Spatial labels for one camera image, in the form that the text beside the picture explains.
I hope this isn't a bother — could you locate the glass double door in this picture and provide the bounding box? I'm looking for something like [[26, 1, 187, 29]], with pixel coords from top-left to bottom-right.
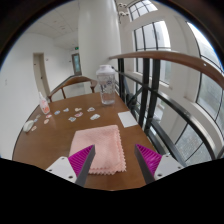
[[71, 53, 83, 76]]

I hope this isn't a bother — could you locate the beige door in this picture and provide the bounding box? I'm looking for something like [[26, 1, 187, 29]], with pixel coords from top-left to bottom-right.
[[32, 52, 51, 98]]

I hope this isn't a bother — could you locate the wooden chair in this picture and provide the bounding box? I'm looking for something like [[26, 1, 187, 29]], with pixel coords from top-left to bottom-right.
[[47, 75, 98, 103]]

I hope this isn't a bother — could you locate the black railing wooden handrail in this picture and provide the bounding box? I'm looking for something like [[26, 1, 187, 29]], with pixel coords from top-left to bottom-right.
[[108, 50, 224, 168]]

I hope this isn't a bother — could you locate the small upper window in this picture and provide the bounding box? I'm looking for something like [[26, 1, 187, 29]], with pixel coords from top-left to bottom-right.
[[128, 0, 159, 21]]

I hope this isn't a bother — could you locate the pink towel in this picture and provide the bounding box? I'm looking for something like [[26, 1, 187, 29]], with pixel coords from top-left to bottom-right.
[[68, 124, 128, 176]]

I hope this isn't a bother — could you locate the clear plastic shaker bottle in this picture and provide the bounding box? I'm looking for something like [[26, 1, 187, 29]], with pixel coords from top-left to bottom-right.
[[95, 64, 117, 106]]

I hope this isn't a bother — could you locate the white squeeze bottle orange label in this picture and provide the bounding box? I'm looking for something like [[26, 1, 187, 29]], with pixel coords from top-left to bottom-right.
[[38, 91, 51, 115]]

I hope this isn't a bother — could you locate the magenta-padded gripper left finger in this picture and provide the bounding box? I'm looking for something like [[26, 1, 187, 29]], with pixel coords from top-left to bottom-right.
[[45, 144, 97, 188]]

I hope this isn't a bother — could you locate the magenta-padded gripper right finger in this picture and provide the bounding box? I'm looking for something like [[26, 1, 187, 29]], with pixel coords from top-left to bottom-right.
[[134, 143, 184, 185]]

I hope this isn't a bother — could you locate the large black-framed window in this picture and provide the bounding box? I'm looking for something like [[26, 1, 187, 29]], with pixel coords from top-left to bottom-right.
[[186, 21, 224, 134]]

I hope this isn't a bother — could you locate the tall black-framed window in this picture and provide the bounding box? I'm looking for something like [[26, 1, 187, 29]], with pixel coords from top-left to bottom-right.
[[133, 20, 173, 84]]

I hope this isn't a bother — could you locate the white computer mouse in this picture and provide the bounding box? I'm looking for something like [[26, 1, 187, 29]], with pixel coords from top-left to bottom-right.
[[22, 119, 35, 133]]

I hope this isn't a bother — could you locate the white paper sheet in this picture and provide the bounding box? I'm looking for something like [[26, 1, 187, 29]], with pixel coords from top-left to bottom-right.
[[117, 110, 139, 129]]

